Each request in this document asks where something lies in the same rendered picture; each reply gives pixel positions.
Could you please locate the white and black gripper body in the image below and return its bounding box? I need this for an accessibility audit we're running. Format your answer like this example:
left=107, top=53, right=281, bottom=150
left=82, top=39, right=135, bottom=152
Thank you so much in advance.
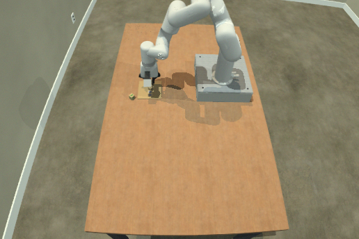
left=141, top=61, right=158, bottom=78

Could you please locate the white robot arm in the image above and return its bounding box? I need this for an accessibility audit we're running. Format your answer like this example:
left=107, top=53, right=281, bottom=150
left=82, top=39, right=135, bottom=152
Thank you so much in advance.
left=141, top=0, right=242, bottom=85

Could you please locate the tan flat mat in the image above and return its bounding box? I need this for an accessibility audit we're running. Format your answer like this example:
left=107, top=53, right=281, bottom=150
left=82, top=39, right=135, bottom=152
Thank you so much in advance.
left=138, top=81, right=162, bottom=99

